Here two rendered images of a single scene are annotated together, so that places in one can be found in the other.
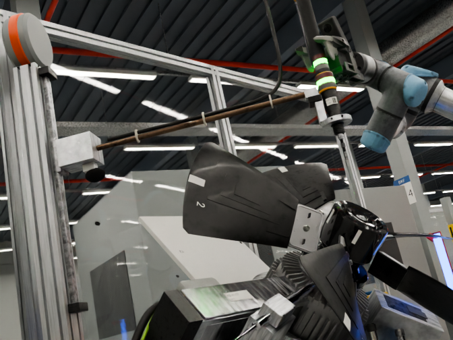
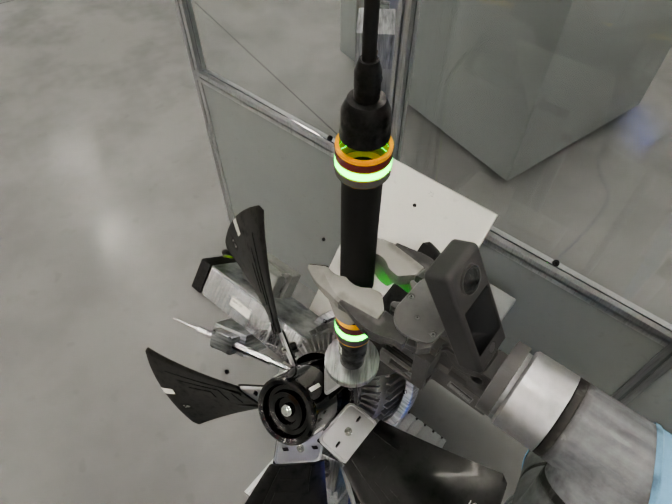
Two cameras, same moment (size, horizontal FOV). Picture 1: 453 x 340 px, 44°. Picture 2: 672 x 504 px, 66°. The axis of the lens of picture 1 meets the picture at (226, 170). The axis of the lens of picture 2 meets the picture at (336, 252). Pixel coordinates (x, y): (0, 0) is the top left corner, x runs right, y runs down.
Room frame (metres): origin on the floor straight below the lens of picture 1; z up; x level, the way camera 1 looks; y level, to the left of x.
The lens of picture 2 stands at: (1.19, -0.56, 2.07)
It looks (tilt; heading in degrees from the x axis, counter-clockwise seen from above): 53 degrees down; 88
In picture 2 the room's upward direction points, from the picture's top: straight up
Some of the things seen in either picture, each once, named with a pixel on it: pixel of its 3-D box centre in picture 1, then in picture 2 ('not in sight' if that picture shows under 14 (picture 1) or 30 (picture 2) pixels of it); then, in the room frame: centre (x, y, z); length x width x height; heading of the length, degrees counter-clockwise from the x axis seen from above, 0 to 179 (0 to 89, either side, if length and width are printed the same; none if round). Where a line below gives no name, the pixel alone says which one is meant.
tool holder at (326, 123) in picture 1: (327, 106); (353, 337); (1.22, -0.26, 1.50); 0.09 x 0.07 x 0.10; 83
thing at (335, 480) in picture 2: not in sight; (334, 463); (1.20, -0.25, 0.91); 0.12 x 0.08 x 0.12; 48
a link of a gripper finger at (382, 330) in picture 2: (336, 45); (385, 316); (1.25, -0.32, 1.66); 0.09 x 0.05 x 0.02; 150
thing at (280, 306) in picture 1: (277, 309); (224, 341); (0.97, -0.03, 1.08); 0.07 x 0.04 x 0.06; 149
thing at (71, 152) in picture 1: (77, 153); (375, 36); (1.30, 0.35, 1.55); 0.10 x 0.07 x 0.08; 83
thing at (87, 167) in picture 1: (94, 172); not in sight; (1.29, 0.31, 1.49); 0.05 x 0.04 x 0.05; 83
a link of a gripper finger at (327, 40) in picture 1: (328, 48); (343, 304); (1.21, -0.30, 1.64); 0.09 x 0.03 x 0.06; 150
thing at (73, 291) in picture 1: (61, 183); not in sight; (1.30, 0.40, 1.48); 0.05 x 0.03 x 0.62; 173
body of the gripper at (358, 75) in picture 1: (342, 64); (449, 346); (1.31, -0.34, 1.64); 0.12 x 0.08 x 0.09; 138
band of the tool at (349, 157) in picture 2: not in sight; (363, 158); (1.22, -0.27, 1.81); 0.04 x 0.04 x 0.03
